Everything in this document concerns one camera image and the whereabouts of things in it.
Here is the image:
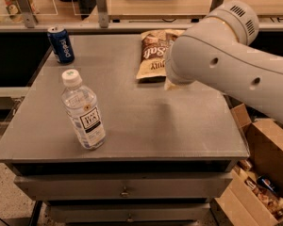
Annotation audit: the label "brown chip bag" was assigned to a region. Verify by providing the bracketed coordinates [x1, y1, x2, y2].
[136, 29, 187, 90]

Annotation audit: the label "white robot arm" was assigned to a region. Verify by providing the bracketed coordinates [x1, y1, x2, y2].
[165, 0, 283, 124]

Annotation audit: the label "clear plastic water bottle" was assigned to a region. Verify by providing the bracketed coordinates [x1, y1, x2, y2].
[61, 69, 106, 150]

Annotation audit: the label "grey metal drawer cabinet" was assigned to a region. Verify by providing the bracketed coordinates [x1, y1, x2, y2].
[0, 35, 248, 226]

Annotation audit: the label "upper drawer knob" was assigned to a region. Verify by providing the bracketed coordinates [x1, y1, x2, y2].
[120, 186, 130, 198]

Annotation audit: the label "drawer knob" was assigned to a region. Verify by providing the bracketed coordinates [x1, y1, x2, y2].
[120, 186, 130, 198]
[126, 213, 134, 223]

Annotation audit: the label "blue Pepsi can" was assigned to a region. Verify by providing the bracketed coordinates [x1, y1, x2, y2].
[47, 26, 75, 64]

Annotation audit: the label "lower drawer knob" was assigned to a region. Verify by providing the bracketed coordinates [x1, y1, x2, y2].
[126, 213, 134, 223]

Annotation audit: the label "cardboard box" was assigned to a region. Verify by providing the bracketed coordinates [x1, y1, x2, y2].
[213, 104, 283, 226]

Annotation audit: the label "Pepsi can in box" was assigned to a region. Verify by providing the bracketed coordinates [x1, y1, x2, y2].
[257, 175, 277, 194]

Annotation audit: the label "snack packets in box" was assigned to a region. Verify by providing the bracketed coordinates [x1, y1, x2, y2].
[238, 159, 283, 219]

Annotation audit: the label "middle metal bracket post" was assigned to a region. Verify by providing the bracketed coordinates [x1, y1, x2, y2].
[96, 0, 109, 28]

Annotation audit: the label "left metal bracket post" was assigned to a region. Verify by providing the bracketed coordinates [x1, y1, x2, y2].
[17, 0, 37, 28]

